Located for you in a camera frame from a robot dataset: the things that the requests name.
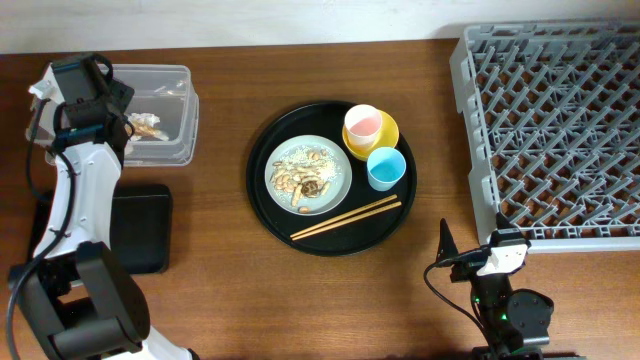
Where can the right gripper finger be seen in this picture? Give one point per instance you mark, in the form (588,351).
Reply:
(502,222)
(447,249)

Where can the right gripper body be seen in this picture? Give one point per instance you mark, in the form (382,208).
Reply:
(467,267)

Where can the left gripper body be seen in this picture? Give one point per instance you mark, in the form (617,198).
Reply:
(123,98)

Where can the white napkin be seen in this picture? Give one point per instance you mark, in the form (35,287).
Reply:
(141,118)

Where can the blue plastic cup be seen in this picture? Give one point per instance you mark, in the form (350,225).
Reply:
(385,166)

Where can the grey plate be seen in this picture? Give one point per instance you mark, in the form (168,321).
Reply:
(340,184)

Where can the peanut shells and rice scraps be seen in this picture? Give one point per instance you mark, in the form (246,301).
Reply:
(305,173)

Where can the gold chopstick wrapper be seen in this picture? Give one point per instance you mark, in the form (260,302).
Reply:
(142,130)

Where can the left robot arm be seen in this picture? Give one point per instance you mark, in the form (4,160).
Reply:
(78,300)

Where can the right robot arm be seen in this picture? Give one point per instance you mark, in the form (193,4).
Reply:
(514,323)

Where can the grey dishwasher rack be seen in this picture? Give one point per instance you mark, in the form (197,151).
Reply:
(552,118)

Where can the lower wooden chopstick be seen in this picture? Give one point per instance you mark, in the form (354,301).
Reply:
(346,220)

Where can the wooden chopstick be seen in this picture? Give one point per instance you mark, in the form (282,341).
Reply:
(382,202)
(346,220)

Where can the clear plastic bin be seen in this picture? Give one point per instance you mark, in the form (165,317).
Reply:
(164,90)

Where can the upper wooden chopstick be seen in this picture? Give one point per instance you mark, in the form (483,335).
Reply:
(382,202)

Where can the black rectangular tray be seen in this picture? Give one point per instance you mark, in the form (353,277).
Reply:
(133,222)

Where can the yellow bowl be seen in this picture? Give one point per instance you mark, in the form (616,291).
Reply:
(387,137)

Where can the round black serving tray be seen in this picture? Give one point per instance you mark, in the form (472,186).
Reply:
(325,119)

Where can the pink plastic cup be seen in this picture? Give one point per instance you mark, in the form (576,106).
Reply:
(363,124)

